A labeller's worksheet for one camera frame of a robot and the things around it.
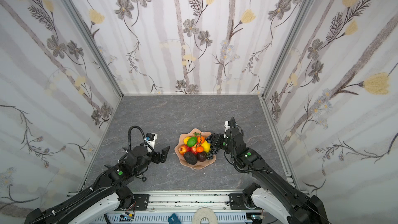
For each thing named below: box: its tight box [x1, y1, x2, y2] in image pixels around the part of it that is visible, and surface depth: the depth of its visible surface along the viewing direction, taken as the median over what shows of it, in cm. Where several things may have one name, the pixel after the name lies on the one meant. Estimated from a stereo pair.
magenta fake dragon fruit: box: [191, 145, 198, 156], surface depth 87 cm
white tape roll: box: [192, 207, 219, 224], surface depth 71 cm
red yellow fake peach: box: [178, 144, 188, 156], surface depth 85 cm
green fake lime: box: [187, 136, 198, 148], surface depth 86 cm
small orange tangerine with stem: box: [197, 135, 205, 144], surface depth 86 cm
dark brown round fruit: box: [196, 151, 208, 162], surface depth 85 cm
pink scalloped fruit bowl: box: [174, 128, 217, 170], surface depth 86 cm
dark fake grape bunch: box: [205, 133, 223, 161], surface depth 82 cm
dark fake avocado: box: [183, 151, 198, 165], surface depth 82 cm
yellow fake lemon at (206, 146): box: [200, 140, 211, 153], surface depth 87 cm
